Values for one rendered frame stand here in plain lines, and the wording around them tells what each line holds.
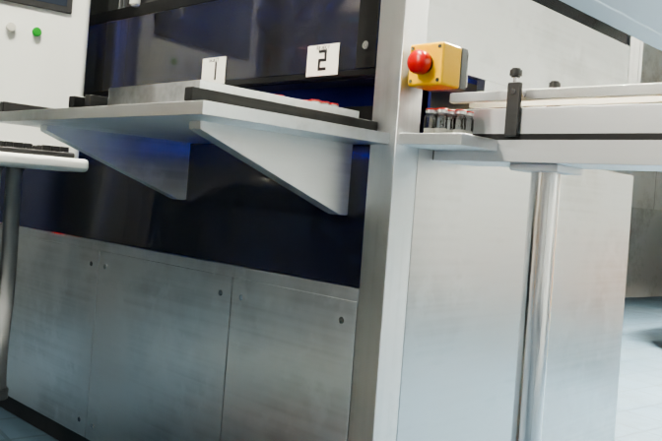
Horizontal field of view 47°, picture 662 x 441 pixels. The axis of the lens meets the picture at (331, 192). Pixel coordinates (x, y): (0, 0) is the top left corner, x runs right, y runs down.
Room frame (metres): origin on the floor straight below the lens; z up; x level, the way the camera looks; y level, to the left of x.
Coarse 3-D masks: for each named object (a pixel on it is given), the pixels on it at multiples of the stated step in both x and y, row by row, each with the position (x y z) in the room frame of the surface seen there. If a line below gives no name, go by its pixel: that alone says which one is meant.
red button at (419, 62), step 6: (414, 54) 1.27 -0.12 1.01; (420, 54) 1.26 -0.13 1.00; (426, 54) 1.26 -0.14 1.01; (408, 60) 1.28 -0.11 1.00; (414, 60) 1.26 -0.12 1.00; (420, 60) 1.26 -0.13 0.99; (426, 60) 1.26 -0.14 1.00; (408, 66) 1.28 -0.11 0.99; (414, 66) 1.26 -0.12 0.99; (420, 66) 1.26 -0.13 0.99; (426, 66) 1.26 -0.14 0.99; (414, 72) 1.27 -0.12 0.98; (420, 72) 1.26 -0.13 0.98; (426, 72) 1.27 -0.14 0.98
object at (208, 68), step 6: (204, 60) 1.72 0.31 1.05; (210, 60) 1.71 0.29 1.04; (216, 60) 1.69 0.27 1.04; (222, 60) 1.68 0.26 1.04; (204, 66) 1.72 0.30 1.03; (210, 66) 1.71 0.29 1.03; (222, 66) 1.68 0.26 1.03; (204, 72) 1.72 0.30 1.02; (210, 72) 1.71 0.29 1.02; (216, 72) 1.69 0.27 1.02; (222, 72) 1.68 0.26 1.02; (204, 78) 1.72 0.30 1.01; (210, 78) 1.71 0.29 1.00; (216, 78) 1.69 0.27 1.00; (222, 78) 1.68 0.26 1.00
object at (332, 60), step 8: (312, 48) 1.48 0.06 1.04; (320, 48) 1.47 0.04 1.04; (328, 48) 1.45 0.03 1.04; (336, 48) 1.44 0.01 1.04; (312, 56) 1.48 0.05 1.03; (320, 56) 1.47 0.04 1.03; (328, 56) 1.45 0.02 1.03; (336, 56) 1.44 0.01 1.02; (312, 64) 1.48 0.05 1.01; (320, 64) 1.47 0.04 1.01; (328, 64) 1.45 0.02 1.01; (336, 64) 1.44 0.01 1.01; (312, 72) 1.48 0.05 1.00; (320, 72) 1.46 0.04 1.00; (328, 72) 1.45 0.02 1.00; (336, 72) 1.44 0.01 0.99
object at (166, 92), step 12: (156, 84) 1.19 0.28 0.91; (168, 84) 1.16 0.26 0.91; (180, 84) 1.14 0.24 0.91; (192, 84) 1.12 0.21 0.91; (204, 84) 1.11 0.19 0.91; (216, 84) 1.13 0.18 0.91; (108, 96) 1.29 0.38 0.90; (120, 96) 1.26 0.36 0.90; (132, 96) 1.24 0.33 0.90; (144, 96) 1.21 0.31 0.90; (156, 96) 1.19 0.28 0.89; (168, 96) 1.16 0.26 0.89; (180, 96) 1.14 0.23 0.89; (252, 96) 1.18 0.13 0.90; (264, 96) 1.20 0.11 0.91; (276, 96) 1.21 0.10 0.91; (312, 108) 1.27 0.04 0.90; (324, 108) 1.29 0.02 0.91; (336, 108) 1.31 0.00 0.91
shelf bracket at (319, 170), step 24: (216, 144) 1.21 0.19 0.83; (240, 144) 1.21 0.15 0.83; (264, 144) 1.25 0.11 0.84; (288, 144) 1.28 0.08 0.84; (312, 144) 1.32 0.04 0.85; (336, 144) 1.37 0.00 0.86; (264, 168) 1.25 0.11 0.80; (288, 168) 1.29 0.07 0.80; (312, 168) 1.33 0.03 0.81; (336, 168) 1.37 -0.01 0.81; (312, 192) 1.33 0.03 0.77; (336, 192) 1.37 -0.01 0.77
